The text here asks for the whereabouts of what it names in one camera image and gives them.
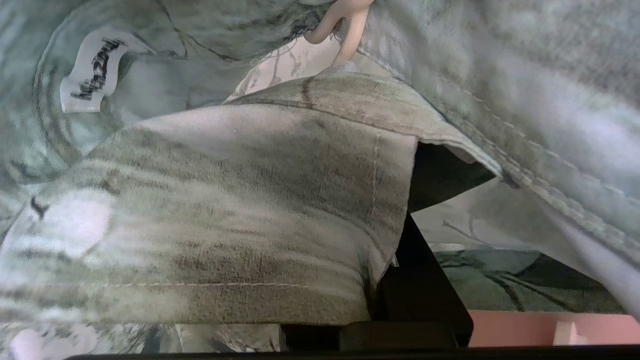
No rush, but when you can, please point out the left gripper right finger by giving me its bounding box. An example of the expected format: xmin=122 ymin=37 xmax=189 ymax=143
xmin=372 ymin=212 xmax=474 ymax=348

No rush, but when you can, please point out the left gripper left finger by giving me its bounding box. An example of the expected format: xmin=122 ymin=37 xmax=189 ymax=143
xmin=280 ymin=322 xmax=346 ymax=351

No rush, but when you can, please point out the green floral short-sleeve shirt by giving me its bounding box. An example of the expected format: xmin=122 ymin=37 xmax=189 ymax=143
xmin=0 ymin=0 xmax=640 ymax=353

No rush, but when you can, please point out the cream wire clothes hanger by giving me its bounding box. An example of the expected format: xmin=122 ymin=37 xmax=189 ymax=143
xmin=304 ymin=0 xmax=375 ymax=67

